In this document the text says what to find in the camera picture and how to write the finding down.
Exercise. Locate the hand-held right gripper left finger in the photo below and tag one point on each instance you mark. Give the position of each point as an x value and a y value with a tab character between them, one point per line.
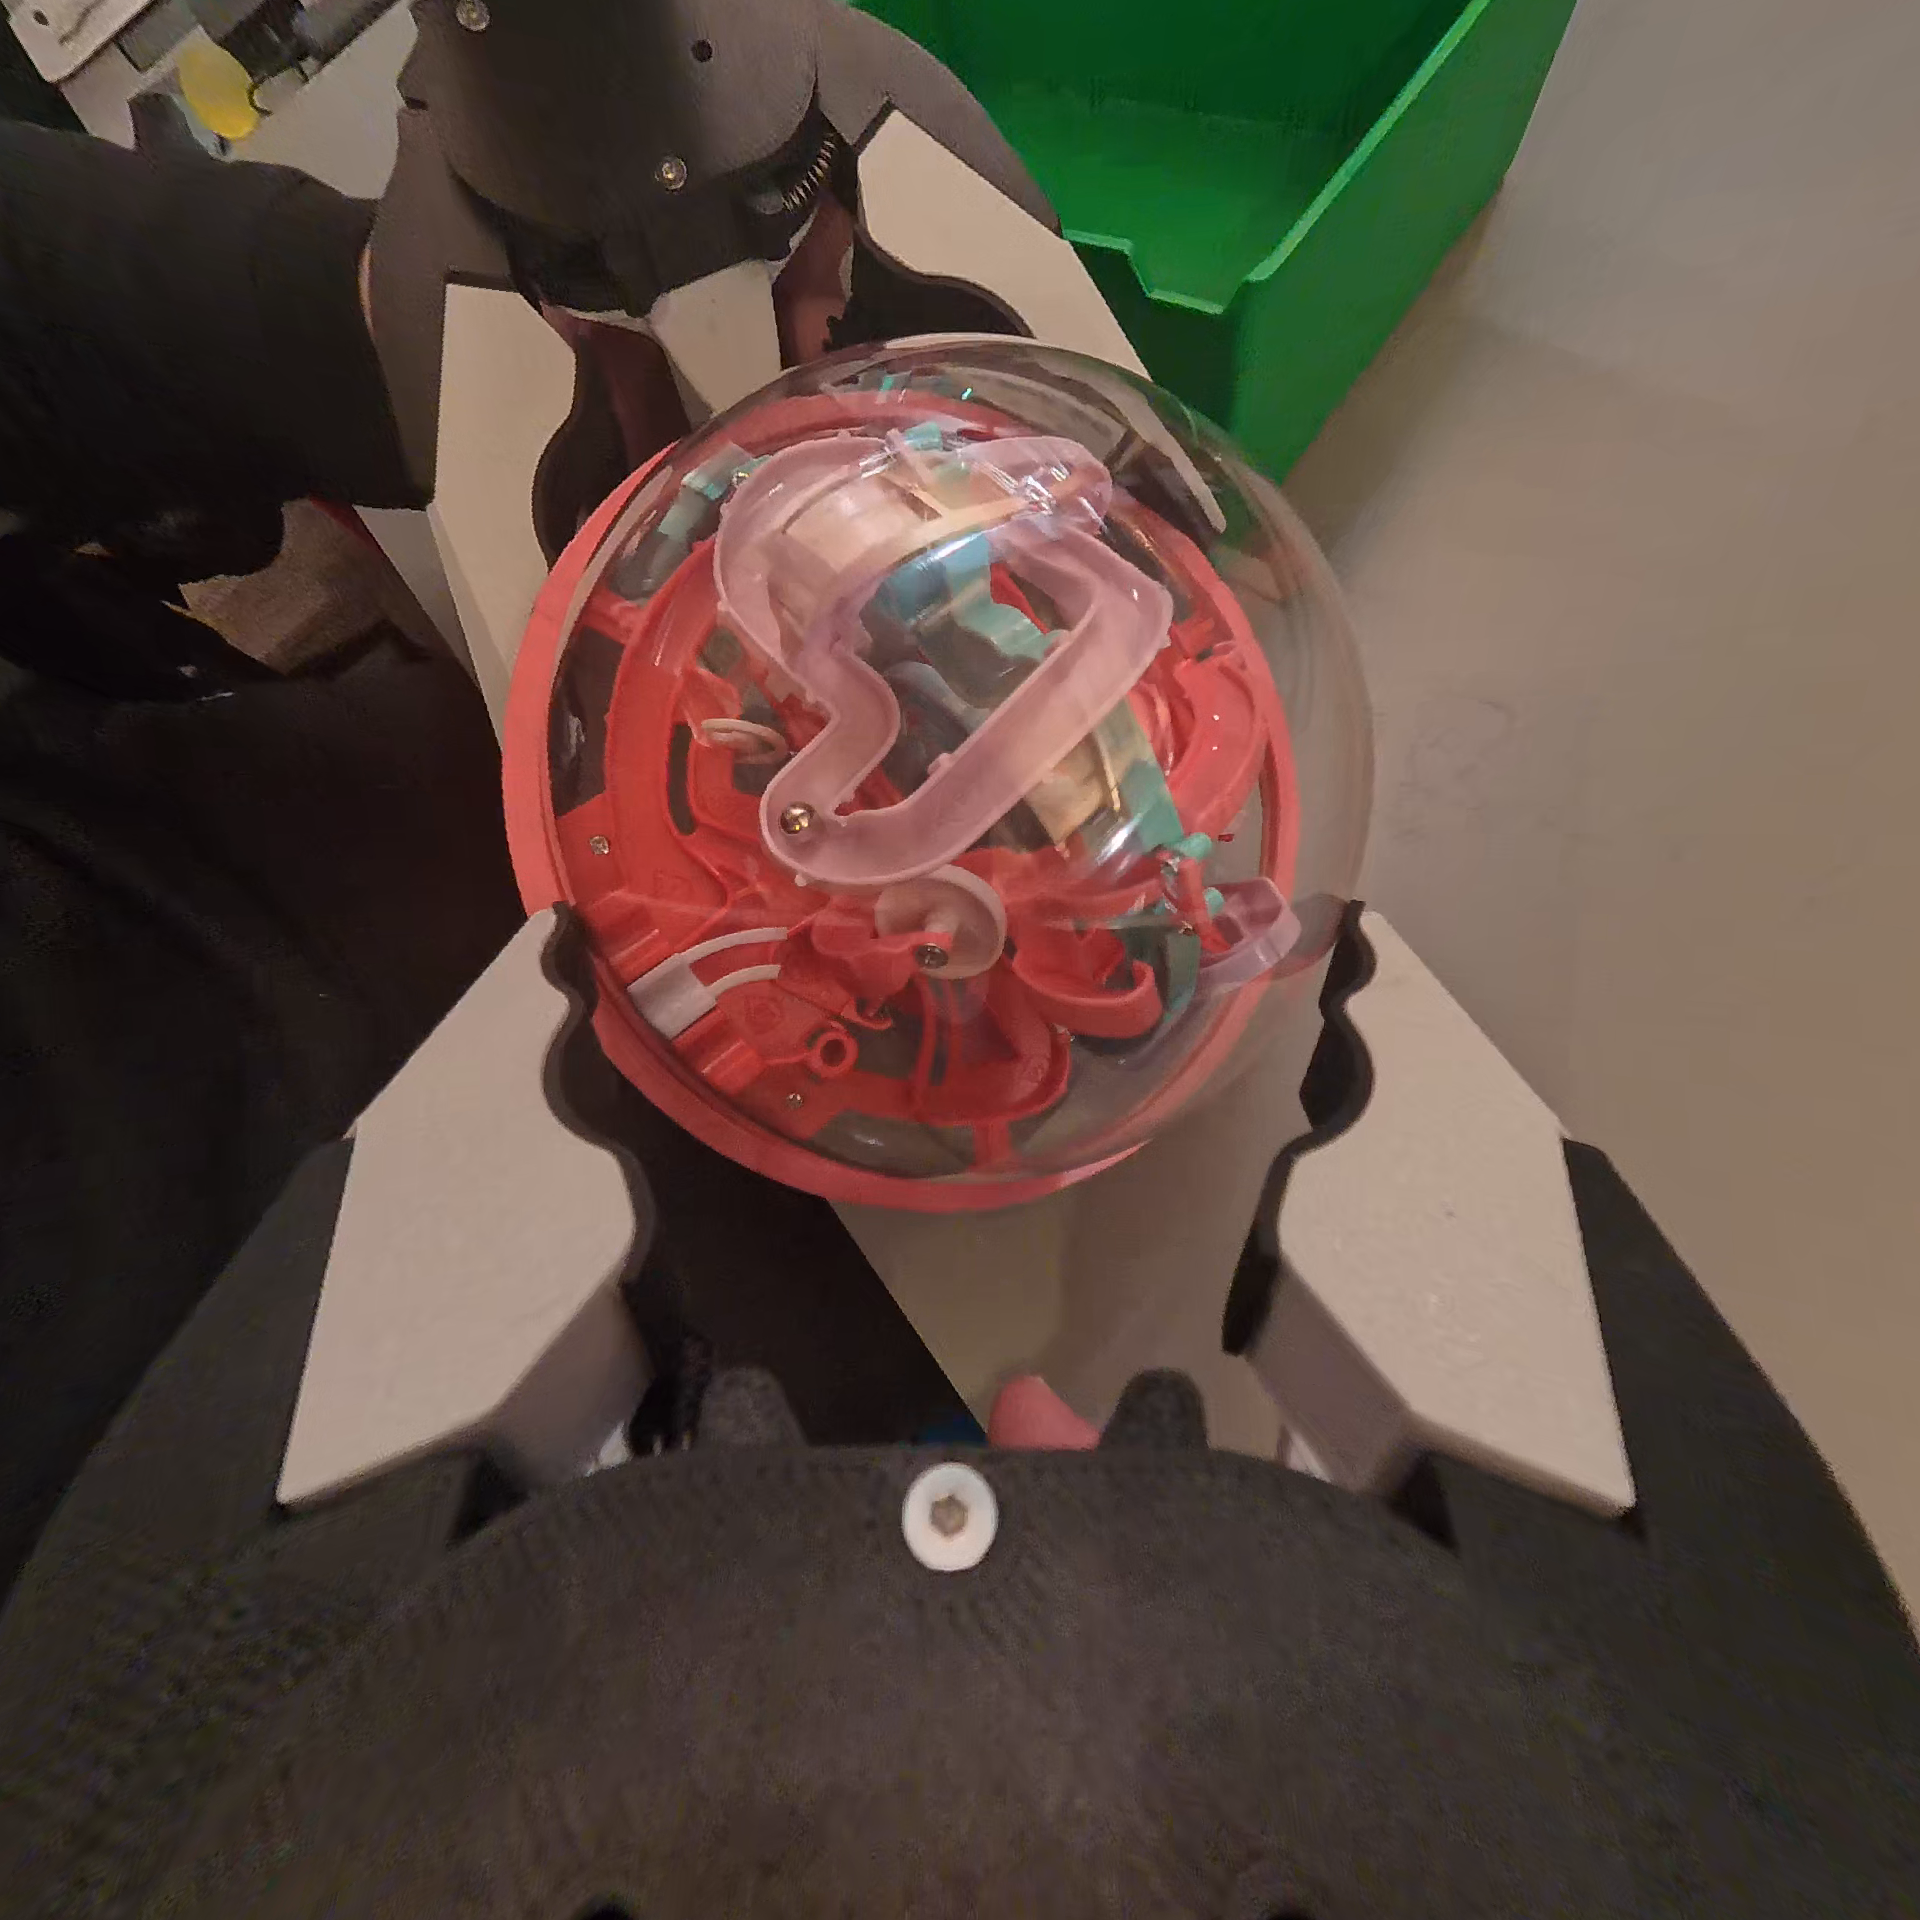
466	1279

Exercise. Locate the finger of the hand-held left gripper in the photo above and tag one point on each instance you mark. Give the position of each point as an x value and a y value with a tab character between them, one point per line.
478	390
961	196

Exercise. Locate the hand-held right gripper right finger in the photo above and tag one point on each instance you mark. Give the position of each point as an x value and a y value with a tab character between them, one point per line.
1443	1243

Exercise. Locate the clear red maze ball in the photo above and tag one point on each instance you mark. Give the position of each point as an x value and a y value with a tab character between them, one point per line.
930	784

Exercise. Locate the person's left forearm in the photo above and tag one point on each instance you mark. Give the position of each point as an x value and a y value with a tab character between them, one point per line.
178	329

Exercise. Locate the green plastic bin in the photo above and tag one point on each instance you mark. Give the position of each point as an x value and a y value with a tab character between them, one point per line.
1321	180

